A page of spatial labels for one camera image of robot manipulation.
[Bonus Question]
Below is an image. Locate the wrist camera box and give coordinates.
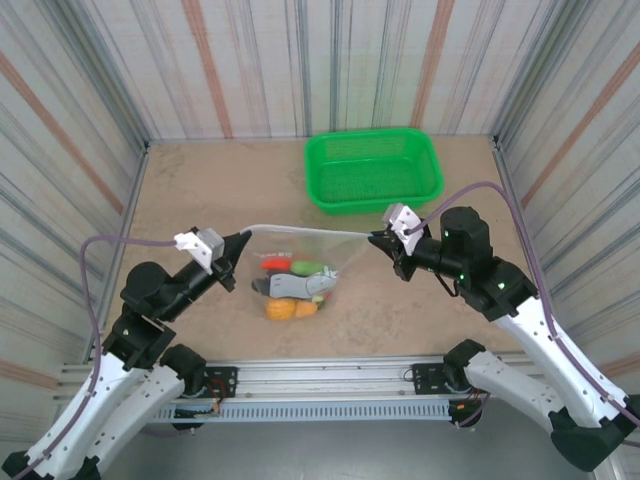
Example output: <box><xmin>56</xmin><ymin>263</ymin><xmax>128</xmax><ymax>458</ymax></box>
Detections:
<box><xmin>381</xmin><ymin>203</ymin><xmax>432</xmax><ymax>254</ymax></box>
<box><xmin>173</xmin><ymin>227</ymin><xmax>226</xmax><ymax>275</ymax></box>

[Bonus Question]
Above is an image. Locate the dark eggplant with green stem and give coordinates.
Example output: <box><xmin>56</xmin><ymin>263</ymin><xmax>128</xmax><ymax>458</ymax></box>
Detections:
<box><xmin>304</xmin><ymin>267</ymin><xmax>337</xmax><ymax>307</ymax></box>

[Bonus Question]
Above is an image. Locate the long dark toy eggplant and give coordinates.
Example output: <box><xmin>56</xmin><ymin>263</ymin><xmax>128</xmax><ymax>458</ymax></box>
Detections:
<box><xmin>250</xmin><ymin>271</ymin><xmax>309</xmax><ymax>300</ymax></box>

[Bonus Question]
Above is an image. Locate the orange toy bell pepper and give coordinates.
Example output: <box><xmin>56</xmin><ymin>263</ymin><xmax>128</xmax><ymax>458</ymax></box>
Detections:
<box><xmin>266</xmin><ymin>298</ymin><xmax>296</xmax><ymax>321</ymax></box>

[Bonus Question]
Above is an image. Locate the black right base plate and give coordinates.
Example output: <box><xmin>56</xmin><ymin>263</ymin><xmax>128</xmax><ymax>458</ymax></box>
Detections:
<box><xmin>410</xmin><ymin>362</ymin><xmax>503</xmax><ymax>396</ymax></box>

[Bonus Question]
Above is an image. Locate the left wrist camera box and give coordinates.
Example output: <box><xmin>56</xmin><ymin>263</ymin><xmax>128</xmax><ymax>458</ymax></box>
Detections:
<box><xmin>173</xmin><ymin>227</ymin><xmax>226</xmax><ymax>275</ymax></box>

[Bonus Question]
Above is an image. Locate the green plastic mesh basket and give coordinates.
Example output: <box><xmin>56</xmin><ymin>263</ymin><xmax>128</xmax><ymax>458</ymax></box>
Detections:
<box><xmin>303</xmin><ymin>127</ymin><xmax>446</xmax><ymax>216</ymax></box>

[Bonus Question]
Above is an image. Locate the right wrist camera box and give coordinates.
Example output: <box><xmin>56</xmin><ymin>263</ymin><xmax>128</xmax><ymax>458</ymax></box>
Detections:
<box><xmin>381</xmin><ymin>203</ymin><xmax>432</xmax><ymax>254</ymax></box>

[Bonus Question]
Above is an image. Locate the black round base connector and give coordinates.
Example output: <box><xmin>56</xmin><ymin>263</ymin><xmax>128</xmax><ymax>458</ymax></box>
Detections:
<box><xmin>448</xmin><ymin>399</ymin><xmax>484</xmax><ymax>430</ymax></box>
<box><xmin>171</xmin><ymin>407</ymin><xmax>206</xmax><ymax>432</ymax></box>

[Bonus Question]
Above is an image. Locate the grey slotted cable duct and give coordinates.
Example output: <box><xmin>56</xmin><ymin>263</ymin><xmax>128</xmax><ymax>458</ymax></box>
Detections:
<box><xmin>147</xmin><ymin>402</ymin><xmax>451</xmax><ymax>425</ymax></box>

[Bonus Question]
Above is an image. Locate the clear zip-top bag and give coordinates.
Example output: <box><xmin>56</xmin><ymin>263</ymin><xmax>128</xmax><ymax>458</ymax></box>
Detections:
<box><xmin>241</xmin><ymin>223</ymin><xmax>374</xmax><ymax>324</ymax></box>

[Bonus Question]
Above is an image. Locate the aluminium mounting rail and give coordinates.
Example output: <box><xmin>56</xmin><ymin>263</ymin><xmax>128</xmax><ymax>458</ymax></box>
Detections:
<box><xmin>59</xmin><ymin>355</ymin><xmax>599</xmax><ymax>401</ymax></box>

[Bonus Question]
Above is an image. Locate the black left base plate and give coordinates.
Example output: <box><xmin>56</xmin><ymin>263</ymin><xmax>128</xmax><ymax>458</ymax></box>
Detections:
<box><xmin>199</xmin><ymin>366</ymin><xmax>239</xmax><ymax>400</ymax></box>

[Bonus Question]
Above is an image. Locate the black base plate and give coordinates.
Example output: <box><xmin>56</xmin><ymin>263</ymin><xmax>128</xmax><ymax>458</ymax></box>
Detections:
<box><xmin>410</xmin><ymin>362</ymin><xmax>503</xmax><ymax>396</ymax></box>
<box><xmin>199</xmin><ymin>366</ymin><xmax>239</xmax><ymax>400</ymax></box>

